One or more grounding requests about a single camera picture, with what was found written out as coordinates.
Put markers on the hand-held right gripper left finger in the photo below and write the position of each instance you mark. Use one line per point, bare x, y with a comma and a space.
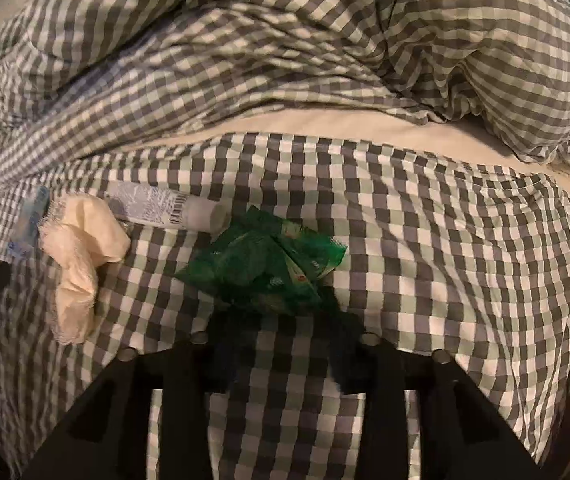
190, 385

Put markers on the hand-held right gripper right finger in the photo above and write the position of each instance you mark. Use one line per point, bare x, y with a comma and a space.
385, 395

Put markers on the green foil packet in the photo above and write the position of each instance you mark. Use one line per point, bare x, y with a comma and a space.
245, 260

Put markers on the grey checked bed cover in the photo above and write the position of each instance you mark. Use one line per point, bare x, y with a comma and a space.
440, 260

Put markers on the crumpled cream cloth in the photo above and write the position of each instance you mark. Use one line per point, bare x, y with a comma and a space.
85, 245

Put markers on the white tube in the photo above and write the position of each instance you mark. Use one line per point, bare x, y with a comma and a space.
165, 207

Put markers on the cream bed sheet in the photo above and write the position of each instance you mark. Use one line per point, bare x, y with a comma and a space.
340, 122

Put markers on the bunched grey checked duvet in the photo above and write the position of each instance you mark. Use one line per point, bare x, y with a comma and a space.
265, 35

